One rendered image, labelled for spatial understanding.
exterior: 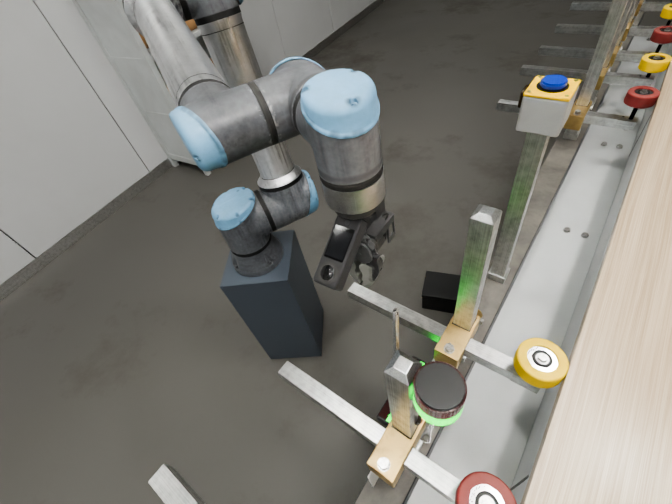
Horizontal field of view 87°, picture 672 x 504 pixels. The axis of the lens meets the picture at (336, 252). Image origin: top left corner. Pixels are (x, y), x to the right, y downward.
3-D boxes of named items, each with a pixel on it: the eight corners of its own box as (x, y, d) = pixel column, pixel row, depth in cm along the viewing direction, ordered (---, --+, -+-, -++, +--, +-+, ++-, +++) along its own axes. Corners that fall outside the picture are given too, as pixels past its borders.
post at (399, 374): (397, 456, 78) (382, 368, 43) (405, 442, 80) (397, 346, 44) (411, 467, 76) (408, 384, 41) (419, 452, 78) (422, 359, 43)
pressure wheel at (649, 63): (658, 86, 126) (675, 52, 117) (651, 97, 123) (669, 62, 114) (631, 83, 130) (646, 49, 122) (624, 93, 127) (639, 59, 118)
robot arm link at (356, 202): (361, 199, 45) (304, 181, 50) (365, 226, 49) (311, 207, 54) (395, 161, 50) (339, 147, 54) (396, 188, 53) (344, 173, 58)
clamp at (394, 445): (368, 469, 61) (365, 463, 58) (406, 402, 68) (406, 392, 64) (397, 491, 59) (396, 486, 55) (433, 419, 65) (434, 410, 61)
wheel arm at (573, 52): (536, 57, 158) (539, 47, 155) (539, 54, 160) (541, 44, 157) (656, 66, 137) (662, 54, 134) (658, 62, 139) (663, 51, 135)
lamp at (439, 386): (407, 440, 56) (404, 391, 40) (423, 409, 59) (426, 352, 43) (441, 463, 53) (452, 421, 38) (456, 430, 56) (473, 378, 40)
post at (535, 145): (486, 277, 97) (524, 128, 63) (493, 265, 99) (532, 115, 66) (503, 284, 95) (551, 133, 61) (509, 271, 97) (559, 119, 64)
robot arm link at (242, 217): (223, 235, 127) (202, 197, 114) (267, 215, 130) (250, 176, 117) (234, 261, 117) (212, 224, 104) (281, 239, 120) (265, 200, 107)
